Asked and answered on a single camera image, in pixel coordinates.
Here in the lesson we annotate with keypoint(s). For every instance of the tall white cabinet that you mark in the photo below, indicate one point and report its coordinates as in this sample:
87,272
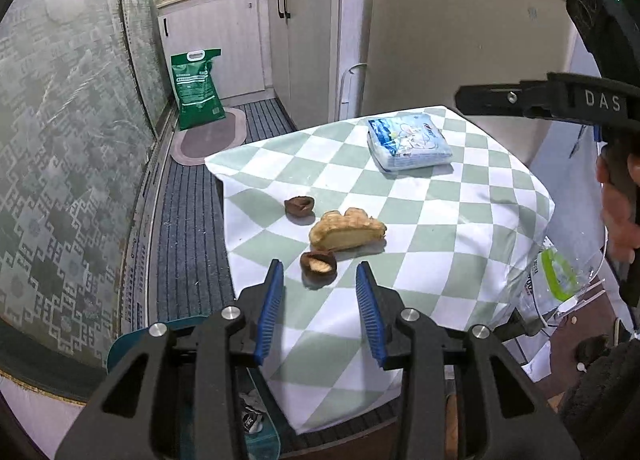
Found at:
310,49

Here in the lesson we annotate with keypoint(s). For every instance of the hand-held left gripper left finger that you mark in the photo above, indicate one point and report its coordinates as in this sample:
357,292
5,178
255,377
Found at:
270,310

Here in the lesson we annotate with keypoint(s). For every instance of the green rice bag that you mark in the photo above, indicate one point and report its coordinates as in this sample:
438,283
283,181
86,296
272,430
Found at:
195,94

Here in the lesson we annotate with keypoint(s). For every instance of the blue tissue pack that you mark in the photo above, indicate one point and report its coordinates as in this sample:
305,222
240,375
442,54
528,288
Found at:
407,142

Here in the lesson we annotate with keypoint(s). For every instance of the person's right hand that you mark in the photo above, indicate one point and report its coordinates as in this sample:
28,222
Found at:
617,230

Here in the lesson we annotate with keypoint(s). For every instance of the dark fleece clothing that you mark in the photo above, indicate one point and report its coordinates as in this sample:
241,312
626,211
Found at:
605,405

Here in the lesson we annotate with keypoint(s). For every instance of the green white checkered tablecloth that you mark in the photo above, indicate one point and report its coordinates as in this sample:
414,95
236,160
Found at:
425,220

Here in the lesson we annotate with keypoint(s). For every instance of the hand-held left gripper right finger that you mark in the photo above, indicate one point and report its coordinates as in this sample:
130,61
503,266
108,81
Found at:
372,315

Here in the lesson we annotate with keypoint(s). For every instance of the beige refrigerator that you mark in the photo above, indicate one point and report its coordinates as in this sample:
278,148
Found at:
450,39

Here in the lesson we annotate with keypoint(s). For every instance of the clear bottle green label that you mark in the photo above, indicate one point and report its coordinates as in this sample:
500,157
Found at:
555,275

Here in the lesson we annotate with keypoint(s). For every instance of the low white cabinet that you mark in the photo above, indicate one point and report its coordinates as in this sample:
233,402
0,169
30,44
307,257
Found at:
220,39

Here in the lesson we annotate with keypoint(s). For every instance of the brown mushroom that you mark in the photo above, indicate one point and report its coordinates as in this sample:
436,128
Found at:
299,206

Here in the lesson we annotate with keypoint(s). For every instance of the patterned frosted glass door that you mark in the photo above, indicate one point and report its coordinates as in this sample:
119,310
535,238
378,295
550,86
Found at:
142,39
60,164

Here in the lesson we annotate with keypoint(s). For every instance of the crumpled printed wrapper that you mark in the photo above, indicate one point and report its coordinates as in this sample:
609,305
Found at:
251,412

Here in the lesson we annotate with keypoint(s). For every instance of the oval floor mat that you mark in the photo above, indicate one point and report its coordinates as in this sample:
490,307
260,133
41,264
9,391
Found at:
210,142

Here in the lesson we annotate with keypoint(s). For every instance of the white curved pipe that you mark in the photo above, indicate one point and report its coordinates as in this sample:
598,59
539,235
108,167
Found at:
345,77

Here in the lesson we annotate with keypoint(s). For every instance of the grey striped rug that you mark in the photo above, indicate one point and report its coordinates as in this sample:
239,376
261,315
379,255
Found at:
190,240

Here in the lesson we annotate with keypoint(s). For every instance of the beige bread piece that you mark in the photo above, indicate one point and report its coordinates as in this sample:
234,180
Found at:
345,232

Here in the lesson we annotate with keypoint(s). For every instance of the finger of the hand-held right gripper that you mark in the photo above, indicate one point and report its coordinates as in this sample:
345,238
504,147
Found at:
490,98

